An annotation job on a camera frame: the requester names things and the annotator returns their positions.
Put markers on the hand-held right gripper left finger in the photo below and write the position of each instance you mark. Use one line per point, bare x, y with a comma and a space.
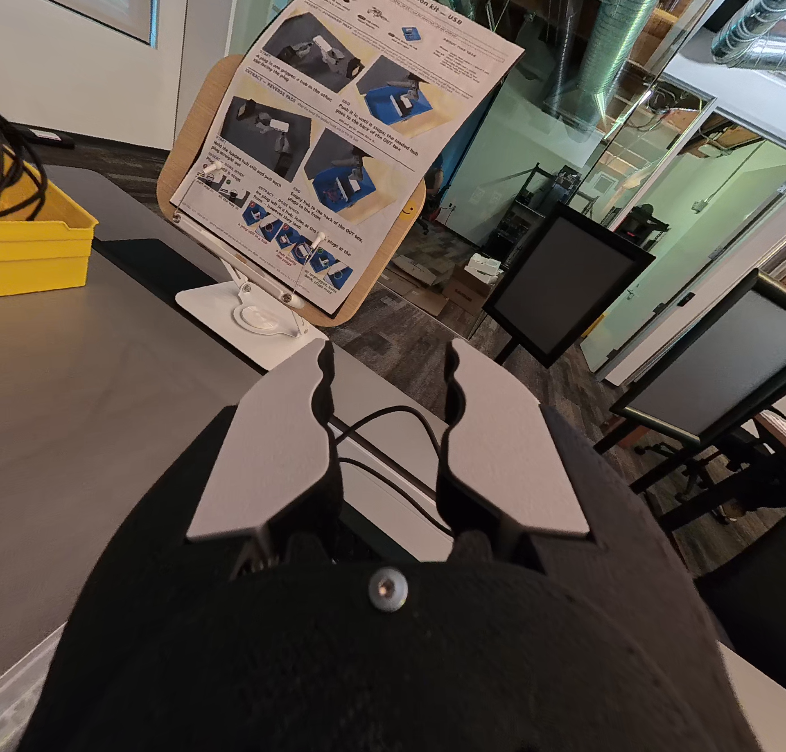
270, 457

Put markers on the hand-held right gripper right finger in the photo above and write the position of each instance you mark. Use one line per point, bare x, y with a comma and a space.
516, 457

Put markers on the yellow storage bin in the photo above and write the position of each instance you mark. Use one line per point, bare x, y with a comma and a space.
43, 255

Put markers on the white metal stand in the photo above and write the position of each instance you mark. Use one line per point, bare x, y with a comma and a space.
209, 310

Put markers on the cardboard box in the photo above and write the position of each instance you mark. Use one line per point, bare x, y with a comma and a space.
470, 298

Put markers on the black office chair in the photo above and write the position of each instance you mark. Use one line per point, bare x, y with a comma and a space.
694, 476

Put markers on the black framed panel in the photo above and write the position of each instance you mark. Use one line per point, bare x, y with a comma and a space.
706, 365
565, 279

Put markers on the white box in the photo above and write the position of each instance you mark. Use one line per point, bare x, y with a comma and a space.
482, 266

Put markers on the yellow smiley sticker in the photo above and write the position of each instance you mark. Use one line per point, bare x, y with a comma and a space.
408, 213

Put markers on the instruction sheet on wooden stand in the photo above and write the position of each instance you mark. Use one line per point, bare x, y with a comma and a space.
196, 150

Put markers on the printed instruction sheet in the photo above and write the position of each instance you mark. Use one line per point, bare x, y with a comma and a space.
344, 120

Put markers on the silver spiral duct pipe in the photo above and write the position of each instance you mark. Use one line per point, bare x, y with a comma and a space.
755, 21
614, 40

